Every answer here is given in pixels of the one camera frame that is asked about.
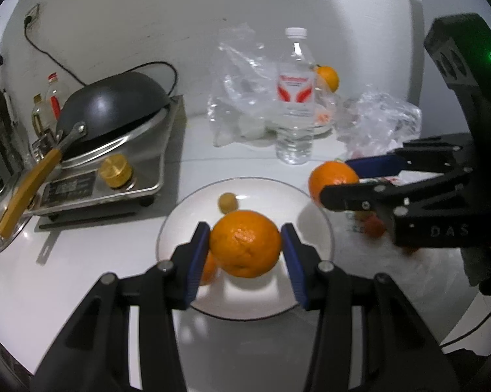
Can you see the brass stove knob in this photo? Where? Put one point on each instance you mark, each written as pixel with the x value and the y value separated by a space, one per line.
pixel 114 170

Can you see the wall socket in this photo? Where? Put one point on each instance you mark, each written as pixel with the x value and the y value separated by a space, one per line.
pixel 31 16

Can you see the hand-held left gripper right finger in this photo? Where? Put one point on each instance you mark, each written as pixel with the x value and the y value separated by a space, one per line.
pixel 294 269

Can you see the red capped glass bottle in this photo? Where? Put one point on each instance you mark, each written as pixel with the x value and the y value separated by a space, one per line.
pixel 55 98

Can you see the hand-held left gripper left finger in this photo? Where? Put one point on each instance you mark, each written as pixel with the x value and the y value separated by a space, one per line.
pixel 198 263

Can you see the white round plate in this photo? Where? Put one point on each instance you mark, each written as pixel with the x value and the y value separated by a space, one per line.
pixel 253 298

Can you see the large orange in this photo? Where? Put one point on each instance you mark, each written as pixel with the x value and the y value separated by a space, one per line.
pixel 245 247

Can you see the yellow capped glass bottle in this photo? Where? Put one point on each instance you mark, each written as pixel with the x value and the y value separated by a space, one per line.
pixel 38 114

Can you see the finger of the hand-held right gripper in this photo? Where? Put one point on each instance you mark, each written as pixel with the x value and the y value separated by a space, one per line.
pixel 351 198
pixel 376 164

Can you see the small red fruit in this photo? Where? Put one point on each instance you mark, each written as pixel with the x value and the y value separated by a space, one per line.
pixel 374 227

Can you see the crumpled clear plastic bag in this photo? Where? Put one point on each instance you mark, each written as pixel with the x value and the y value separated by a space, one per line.
pixel 378 122

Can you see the small orange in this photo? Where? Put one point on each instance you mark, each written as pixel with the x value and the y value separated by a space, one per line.
pixel 208 271

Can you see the stainless steel gas stove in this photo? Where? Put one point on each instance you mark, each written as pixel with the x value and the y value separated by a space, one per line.
pixel 155 147

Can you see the clear plastic water bottle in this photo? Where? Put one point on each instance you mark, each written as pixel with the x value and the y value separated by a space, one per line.
pixel 295 114

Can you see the small tan longan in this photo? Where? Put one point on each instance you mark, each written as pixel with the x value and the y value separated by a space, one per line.
pixel 228 203

